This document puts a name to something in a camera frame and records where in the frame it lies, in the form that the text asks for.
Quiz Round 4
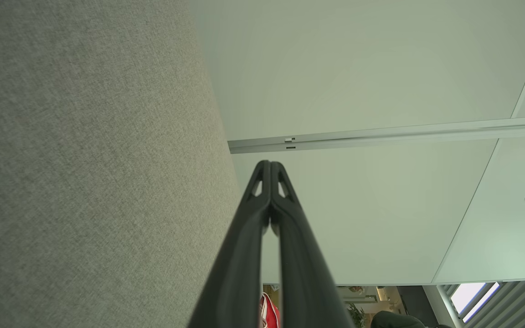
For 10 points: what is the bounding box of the grey wall rail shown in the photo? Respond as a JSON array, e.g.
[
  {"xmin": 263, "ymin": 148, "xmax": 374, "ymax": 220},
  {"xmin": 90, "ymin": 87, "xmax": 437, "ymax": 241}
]
[{"xmin": 228, "ymin": 116, "xmax": 525, "ymax": 154}]

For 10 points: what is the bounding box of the window with blinds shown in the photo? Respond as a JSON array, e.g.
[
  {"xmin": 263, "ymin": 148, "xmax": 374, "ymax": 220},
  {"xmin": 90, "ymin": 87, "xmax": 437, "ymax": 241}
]
[{"xmin": 440, "ymin": 280, "xmax": 525, "ymax": 328}]

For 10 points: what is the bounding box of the red white striped item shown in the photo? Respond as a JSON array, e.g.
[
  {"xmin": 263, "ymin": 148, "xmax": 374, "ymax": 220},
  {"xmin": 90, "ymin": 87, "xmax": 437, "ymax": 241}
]
[{"xmin": 259, "ymin": 292, "xmax": 281, "ymax": 328}]

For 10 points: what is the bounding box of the green potted plant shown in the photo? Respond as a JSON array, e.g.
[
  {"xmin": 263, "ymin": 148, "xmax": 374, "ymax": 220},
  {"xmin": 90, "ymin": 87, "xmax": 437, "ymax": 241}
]
[{"xmin": 347, "ymin": 303, "xmax": 365, "ymax": 328}]

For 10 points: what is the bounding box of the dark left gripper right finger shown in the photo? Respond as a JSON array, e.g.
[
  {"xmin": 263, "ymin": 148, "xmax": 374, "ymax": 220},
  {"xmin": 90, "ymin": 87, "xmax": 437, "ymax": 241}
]
[{"xmin": 270, "ymin": 162, "xmax": 354, "ymax": 328}]

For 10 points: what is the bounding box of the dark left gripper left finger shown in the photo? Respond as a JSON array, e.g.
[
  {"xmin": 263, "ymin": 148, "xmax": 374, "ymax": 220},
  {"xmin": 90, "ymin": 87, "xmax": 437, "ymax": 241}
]
[{"xmin": 187, "ymin": 160, "xmax": 272, "ymax": 328}]

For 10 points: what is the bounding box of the dark green rounded object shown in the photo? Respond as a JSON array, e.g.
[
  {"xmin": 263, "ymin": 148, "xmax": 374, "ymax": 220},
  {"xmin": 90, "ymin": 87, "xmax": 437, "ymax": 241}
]
[{"xmin": 371, "ymin": 311, "xmax": 452, "ymax": 328}]

